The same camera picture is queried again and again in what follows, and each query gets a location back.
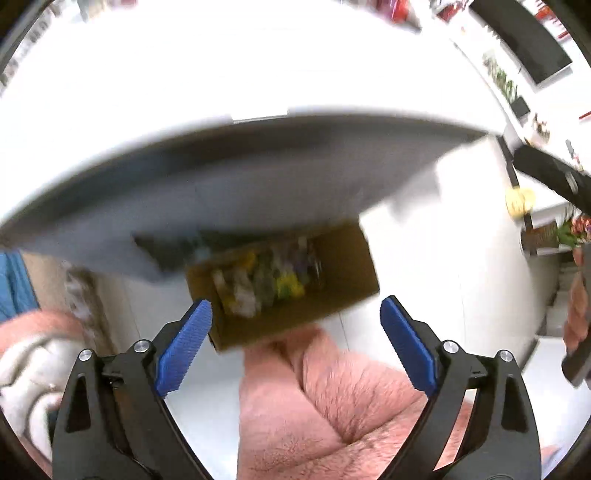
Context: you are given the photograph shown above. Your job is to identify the white draped table cloth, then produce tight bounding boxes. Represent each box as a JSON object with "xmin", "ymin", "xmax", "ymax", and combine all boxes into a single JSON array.
[{"xmin": 0, "ymin": 0, "xmax": 511, "ymax": 284}]

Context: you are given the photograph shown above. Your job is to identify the brown cardboard box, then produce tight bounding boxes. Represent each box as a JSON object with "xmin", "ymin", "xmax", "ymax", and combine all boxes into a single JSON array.
[{"xmin": 185, "ymin": 220, "xmax": 381, "ymax": 352}]

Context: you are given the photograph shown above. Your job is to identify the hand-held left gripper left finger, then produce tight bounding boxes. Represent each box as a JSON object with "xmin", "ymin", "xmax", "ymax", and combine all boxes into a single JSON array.
[{"xmin": 52, "ymin": 299, "xmax": 213, "ymax": 480}]

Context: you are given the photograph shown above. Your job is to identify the small green potted plant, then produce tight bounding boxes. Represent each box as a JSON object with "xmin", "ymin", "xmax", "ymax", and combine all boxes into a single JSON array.
[{"xmin": 481, "ymin": 52, "xmax": 532, "ymax": 117}]

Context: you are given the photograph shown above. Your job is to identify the person's right hand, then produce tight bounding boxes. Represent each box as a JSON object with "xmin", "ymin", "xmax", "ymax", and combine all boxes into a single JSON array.
[{"xmin": 562, "ymin": 247, "xmax": 589, "ymax": 354}]

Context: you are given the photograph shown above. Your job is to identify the pile of paper scraps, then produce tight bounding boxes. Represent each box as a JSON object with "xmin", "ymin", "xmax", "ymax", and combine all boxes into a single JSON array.
[{"xmin": 210, "ymin": 236, "xmax": 324, "ymax": 318}]

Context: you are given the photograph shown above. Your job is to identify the pink and white blanket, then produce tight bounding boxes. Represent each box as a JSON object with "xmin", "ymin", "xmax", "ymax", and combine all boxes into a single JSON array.
[{"xmin": 0, "ymin": 309, "xmax": 95, "ymax": 472}]

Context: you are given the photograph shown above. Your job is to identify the brown planter with flowers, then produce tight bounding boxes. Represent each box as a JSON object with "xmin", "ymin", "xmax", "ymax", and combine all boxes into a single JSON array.
[{"xmin": 521, "ymin": 215, "xmax": 591, "ymax": 257}]

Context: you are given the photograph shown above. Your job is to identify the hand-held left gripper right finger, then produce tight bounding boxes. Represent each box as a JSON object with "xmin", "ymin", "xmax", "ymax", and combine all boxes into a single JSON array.
[{"xmin": 379, "ymin": 295, "xmax": 541, "ymax": 480}]

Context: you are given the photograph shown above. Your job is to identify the person's left leg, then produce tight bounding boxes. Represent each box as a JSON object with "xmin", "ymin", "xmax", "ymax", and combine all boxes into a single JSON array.
[{"xmin": 237, "ymin": 335, "xmax": 356, "ymax": 480}]

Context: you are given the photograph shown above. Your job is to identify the black flat screen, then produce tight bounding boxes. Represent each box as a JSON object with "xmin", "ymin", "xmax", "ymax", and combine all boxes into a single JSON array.
[{"xmin": 468, "ymin": 0, "xmax": 574, "ymax": 87}]

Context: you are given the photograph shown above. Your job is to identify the yellow round object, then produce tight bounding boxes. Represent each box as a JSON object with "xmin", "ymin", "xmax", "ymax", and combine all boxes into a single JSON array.
[{"xmin": 505, "ymin": 187, "xmax": 536, "ymax": 219}]

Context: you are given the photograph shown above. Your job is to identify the floral patterned cloth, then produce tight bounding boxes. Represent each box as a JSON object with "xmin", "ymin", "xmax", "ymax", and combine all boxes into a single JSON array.
[{"xmin": 62, "ymin": 261, "xmax": 114, "ymax": 356}]

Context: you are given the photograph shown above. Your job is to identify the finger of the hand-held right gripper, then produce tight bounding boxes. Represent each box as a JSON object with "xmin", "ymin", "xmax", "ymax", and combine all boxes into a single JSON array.
[{"xmin": 513, "ymin": 145, "xmax": 591, "ymax": 215}]

